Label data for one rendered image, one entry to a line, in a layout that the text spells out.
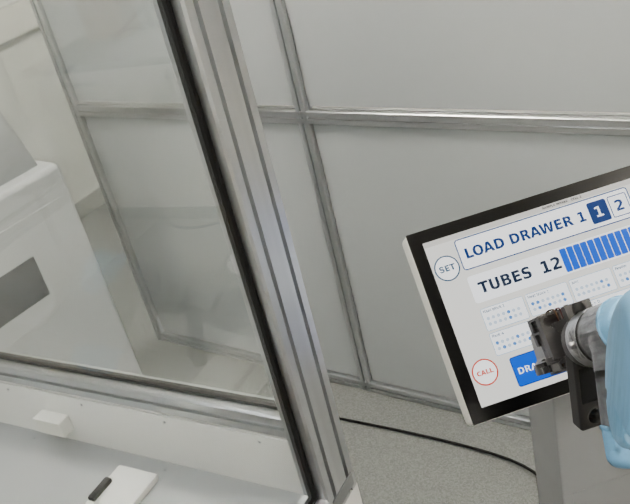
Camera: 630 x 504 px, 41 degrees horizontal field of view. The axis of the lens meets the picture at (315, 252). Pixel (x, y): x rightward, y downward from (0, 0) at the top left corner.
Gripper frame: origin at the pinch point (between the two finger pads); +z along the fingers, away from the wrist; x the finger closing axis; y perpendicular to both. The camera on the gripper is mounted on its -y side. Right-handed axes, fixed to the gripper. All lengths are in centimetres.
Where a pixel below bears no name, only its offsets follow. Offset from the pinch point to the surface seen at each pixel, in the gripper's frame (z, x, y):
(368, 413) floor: 158, 11, 0
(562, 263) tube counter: 2.4, -8.9, 14.4
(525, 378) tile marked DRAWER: 2.4, 3.3, -0.6
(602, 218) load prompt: 2.4, -17.8, 19.3
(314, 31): 81, 1, 101
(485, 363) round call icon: 2.4, 8.4, 3.5
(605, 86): 48, -51, 53
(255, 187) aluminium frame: -34, 36, 30
